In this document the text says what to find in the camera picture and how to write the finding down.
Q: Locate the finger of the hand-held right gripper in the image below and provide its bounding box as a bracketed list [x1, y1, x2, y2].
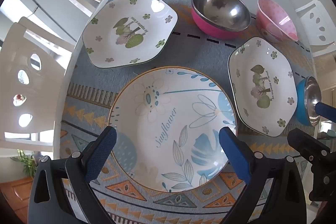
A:
[314, 101, 336, 123]
[287, 128, 332, 165]

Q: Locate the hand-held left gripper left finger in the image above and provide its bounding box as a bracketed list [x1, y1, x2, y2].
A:
[28, 126, 117, 224]

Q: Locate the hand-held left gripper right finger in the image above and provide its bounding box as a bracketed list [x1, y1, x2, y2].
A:
[218, 126, 307, 224]

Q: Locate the blue steel bowl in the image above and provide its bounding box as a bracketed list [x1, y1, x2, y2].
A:
[296, 76, 323, 127]

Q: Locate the small hexagonal tree-print plate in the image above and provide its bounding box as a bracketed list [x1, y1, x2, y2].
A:
[227, 37, 298, 138]

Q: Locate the round blue floral plate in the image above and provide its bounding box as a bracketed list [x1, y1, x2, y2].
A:
[108, 67, 238, 193]

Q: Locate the pink dotted bowl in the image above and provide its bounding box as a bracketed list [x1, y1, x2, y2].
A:
[255, 0, 299, 44]

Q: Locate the large hexagonal tree-print plate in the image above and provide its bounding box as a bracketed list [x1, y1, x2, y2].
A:
[82, 0, 178, 69]

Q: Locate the pink steel bowl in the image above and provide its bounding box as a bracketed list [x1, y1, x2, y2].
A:
[191, 0, 252, 39]

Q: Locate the green potted plant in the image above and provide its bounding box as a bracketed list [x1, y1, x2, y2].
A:
[17, 149, 37, 178]

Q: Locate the wooden cabinet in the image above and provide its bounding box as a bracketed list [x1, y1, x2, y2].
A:
[0, 177, 36, 224]

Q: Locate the patterned grey-blue table mat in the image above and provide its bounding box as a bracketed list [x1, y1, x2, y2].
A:
[59, 0, 318, 224]

